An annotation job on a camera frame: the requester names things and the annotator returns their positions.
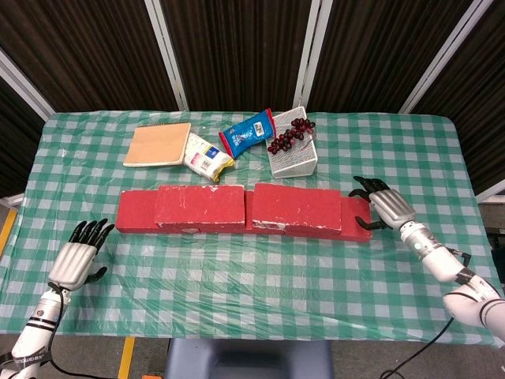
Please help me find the dark partition panel white frame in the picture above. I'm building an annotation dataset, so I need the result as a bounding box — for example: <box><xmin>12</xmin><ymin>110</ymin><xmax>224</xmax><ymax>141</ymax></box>
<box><xmin>0</xmin><ymin>49</ymin><xmax>54</xmax><ymax>201</ymax></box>
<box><xmin>151</xmin><ymin>0</ymin><xmax>323</xmax><ymax>112</ymax></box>
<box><xmin>400</xmin><ymin>0</ymin><xmax>505</xmax><ymax>198</ymax></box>
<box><xmin>303</xmin><ymin>0</ymin><xmax>484</xmax><ymax>114</ymax></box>
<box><xmin>0</xmin><ymin>0</ymin><xmax>186</xmax><ymax>115</ymax></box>

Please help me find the blue snack packet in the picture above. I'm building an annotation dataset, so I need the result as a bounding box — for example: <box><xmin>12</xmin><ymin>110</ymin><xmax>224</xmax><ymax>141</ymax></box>
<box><xmin>219</xmin><ymin>108</ymin><xmax>275</xmax><ymax>159</ymax></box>

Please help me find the green white checkered tablecloth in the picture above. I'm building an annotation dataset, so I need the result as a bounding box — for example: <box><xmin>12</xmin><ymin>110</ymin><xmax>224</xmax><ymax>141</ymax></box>
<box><xmin>0</xmin><ymin>110</ymin><xmax>505</xmax><ymax>348</ymax></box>

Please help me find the red foam brick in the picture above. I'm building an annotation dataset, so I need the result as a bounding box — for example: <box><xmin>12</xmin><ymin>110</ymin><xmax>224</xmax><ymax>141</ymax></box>
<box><xmin>251</xmin><ymin>182</ymin><xmax>342</xmax><ymax>232</ymax></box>

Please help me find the tan spiral notebook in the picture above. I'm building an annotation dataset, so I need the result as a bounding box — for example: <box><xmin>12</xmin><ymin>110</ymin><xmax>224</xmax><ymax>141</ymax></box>
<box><xmin>122</xmin><ymin>122</ymin><xmax>193</xmax><ymax>169</ymax></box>

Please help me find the white and yellow snack packet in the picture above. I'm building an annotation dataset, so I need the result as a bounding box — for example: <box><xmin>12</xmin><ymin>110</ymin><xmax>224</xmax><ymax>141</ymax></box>
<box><xmin>183</xmin><ymin>133</ymin><xmax>236</xmax><ymax>183</ymax></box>

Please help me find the dark red grape bunch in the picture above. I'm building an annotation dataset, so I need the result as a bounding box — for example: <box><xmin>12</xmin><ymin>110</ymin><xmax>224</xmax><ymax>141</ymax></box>
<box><xmin>267</xmin><ymin>117</ymin><xmax>316</xmax><ymax>155</ymax></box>

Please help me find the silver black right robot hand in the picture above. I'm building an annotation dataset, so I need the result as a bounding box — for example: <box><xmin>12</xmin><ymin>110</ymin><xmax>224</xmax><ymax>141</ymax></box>
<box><xmin>348</xmin><ymin>175</ymin><xmax>417</xmax><ymax>231</ymax></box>

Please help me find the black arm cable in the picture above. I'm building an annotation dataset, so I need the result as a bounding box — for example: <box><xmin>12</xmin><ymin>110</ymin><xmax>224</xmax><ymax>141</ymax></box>
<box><xmin>39</xmin><ymin>282</ymin><xmax>82</xmax><ymax>379</ymax></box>
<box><xmin>377</xmin><ymin>246</ymin><xmax>474</xmax><ymax>379</ymax></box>

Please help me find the white wire mesh basket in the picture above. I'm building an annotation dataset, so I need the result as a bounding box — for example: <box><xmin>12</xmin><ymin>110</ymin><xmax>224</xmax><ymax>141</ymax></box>
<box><xmin>267</xmin><ymin>105</ymin><xmax>319</xmax><ymax>179</ymax></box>

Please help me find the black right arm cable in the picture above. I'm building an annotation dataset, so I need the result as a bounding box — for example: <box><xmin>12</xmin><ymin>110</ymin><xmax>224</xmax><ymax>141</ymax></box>
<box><xmin>377</xmin><ymin>246</ymin><xmax>474</xmax><ymax>379</ymax></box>

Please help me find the dark blue seat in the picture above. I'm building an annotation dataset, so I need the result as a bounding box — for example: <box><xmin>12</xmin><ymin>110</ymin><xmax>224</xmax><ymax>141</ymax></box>
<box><xmin>163</xmin><ymin>338</ymin><xmax>333</xmax><ymax>379</ymax></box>

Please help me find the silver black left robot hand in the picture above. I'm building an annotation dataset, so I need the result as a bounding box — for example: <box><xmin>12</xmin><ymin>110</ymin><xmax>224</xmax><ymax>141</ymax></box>
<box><xmin>47</xmin><ymin>218</ymin><xmax>115</xmax><ymax>291</ymax></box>

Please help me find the dark equipment beside table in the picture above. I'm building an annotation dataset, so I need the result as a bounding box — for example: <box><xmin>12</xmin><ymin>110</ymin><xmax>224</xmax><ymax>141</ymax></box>
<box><xmin>485</xmin><ymin>224</ymin><xmax>505</xmax><ymax>285</ymax></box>

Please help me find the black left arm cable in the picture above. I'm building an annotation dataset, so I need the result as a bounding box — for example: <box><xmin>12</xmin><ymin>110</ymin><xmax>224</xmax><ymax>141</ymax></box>
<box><xmin>39</xmin><ymin>282</ymin><xmax>82</xmax><ymax>379</ymax></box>

